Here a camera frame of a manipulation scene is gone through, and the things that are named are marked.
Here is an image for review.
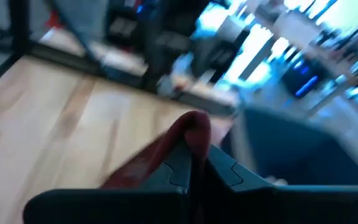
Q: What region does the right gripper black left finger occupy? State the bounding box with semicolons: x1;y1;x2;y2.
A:
22;139;193;224

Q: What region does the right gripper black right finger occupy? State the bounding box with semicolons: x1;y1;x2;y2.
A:
204;145;358;224

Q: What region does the maroon garment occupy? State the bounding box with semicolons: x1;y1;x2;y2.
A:
99;110;213;224

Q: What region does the navy white striped fabric basket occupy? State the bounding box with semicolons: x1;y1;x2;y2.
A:
231;106;358;188

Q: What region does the black aluminium table frame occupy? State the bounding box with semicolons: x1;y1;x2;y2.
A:
0;0;239;116

